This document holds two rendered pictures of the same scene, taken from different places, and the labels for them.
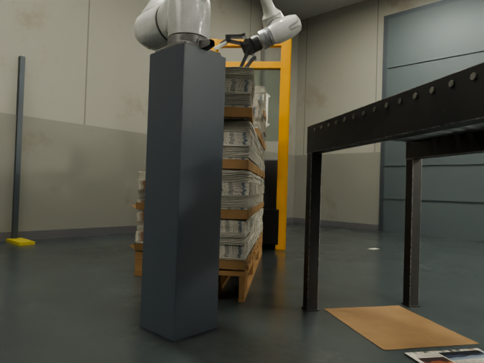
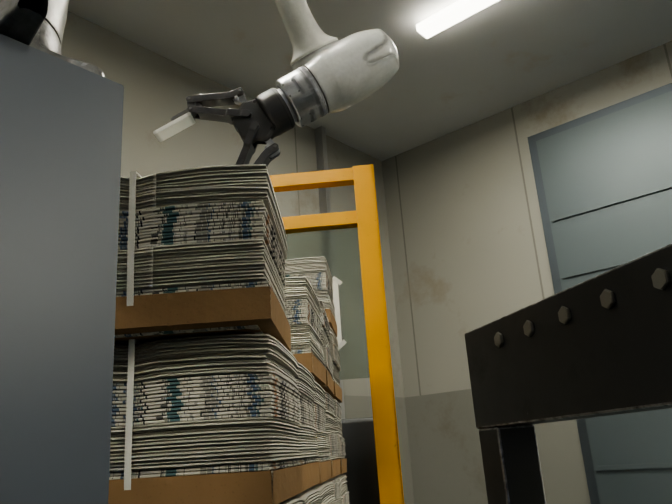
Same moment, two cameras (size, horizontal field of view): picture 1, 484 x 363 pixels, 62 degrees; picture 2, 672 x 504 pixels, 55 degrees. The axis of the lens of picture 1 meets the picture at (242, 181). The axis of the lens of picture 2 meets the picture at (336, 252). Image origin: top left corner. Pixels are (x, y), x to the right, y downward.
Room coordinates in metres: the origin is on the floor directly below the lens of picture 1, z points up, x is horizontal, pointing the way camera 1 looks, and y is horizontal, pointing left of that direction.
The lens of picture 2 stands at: (0.96, -0.09, 0.66)
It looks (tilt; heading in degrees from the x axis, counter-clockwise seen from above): 18 degrees up; 357
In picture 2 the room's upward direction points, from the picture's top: 4 degrees counter-clockwise
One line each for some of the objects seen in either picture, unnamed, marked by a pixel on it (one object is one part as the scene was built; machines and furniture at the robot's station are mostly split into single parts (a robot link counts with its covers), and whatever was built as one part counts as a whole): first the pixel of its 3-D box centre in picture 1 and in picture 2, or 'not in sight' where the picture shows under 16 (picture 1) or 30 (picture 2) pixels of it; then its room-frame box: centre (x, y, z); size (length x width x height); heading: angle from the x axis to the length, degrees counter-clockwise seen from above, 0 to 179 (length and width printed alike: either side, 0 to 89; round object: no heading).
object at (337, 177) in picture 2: (249, 43); (289, 182); (3.58, -0.03, 1.82); 0.75 x 0.06 x 0.06; 84
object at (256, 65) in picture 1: (248, 65); (291, 225); (3.58, -0.03, 1.62); 0.75 x 0.06 x 0.06; 84
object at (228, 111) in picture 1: (236, 117); (231, 326); (1.94, 0.04, 0.86); 0.29 x 0.16 x 0.04; 177
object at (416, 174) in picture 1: (412, 232); not in sight; (1.87, -0.80, 0.34); 0.06 x 0.06 x 0.68; 13
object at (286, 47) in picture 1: (283, 143); (381, 382); (3.54, -0.35, 0.93); 0.09 x 0.09 x 1.85; 84
